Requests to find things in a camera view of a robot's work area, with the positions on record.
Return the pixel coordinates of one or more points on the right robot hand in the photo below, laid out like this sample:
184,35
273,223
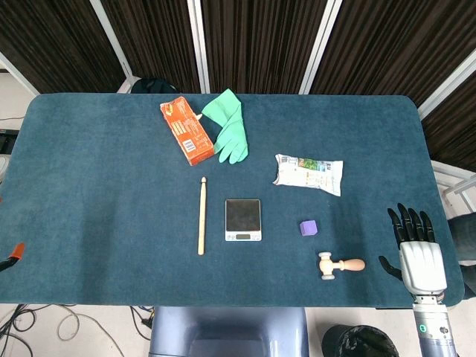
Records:
422,266

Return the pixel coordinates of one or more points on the purple cube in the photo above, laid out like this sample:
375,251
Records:
308,227

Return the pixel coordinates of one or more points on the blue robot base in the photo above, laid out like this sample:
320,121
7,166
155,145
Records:
228,331

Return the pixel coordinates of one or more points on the small digital scale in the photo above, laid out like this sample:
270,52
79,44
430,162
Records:
243,220

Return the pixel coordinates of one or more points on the wooden toy mallet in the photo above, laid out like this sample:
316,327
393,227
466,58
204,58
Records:
340,265

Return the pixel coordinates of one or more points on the metal rack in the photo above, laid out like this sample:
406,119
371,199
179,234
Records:
451,182

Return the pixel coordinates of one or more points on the black trash bin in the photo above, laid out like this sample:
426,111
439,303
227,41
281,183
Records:
359,342

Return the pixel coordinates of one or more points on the white snack packet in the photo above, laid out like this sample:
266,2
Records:
308,174

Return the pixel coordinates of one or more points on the wooden drumstick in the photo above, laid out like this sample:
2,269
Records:
202,215

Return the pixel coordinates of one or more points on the green rubber glove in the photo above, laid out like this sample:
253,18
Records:
230,128

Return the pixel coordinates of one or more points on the orange cardboard box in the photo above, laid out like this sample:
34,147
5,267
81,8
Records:
186,130

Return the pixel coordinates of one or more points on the blue table cloth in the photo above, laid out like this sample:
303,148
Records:
111,186

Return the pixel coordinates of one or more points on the black bag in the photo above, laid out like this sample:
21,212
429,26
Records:
152,86

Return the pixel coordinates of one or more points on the orange tipped tool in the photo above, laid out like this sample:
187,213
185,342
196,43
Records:
13,254

